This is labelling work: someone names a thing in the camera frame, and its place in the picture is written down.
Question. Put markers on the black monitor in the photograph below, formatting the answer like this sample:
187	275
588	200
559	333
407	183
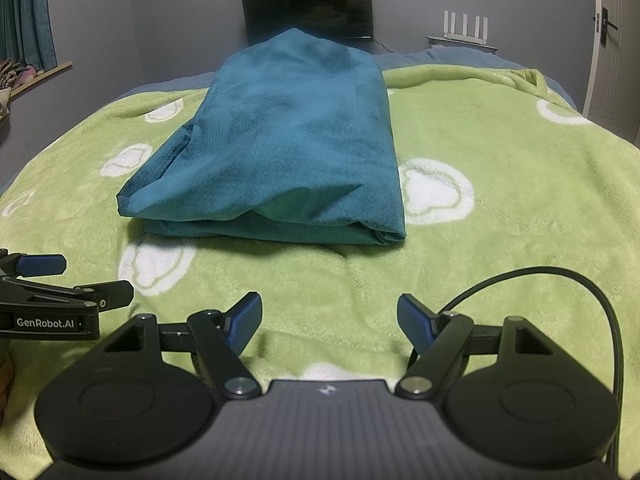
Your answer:
310	5

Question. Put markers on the teal hooded jacket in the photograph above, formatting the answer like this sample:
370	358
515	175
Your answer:
290	150

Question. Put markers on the green blanket with white print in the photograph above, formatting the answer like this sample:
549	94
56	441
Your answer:
500	235

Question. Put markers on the wooden window sill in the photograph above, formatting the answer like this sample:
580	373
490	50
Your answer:
45	75

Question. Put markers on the pile of patterned clothes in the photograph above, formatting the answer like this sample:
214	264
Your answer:
10	85

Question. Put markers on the teal curtain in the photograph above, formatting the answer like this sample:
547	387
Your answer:
25	10

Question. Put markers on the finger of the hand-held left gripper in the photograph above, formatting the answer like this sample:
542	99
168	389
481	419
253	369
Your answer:
110	294
42	265

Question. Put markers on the blue-grey bed sheet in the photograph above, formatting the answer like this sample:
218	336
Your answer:
450	57

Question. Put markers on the white door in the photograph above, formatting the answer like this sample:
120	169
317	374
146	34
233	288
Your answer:
612	85

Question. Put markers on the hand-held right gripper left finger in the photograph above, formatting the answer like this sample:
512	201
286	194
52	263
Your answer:
245	321

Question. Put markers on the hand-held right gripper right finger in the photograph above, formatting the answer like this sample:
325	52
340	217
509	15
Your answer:
417	323

